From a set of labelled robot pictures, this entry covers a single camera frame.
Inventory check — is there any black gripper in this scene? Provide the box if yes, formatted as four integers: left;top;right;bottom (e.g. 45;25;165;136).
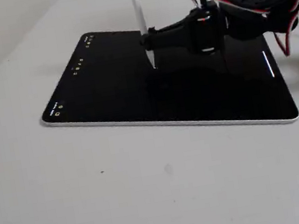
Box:
135;0;233;67

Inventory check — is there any white stylus pencil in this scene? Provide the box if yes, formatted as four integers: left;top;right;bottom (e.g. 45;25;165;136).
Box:
128;0;159;72

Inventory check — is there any black screen tablet silver edge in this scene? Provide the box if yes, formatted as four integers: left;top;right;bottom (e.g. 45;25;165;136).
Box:
29;1;299;163

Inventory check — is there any red white black servo cable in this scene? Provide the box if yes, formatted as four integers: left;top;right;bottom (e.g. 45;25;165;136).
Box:
190;0;299;71

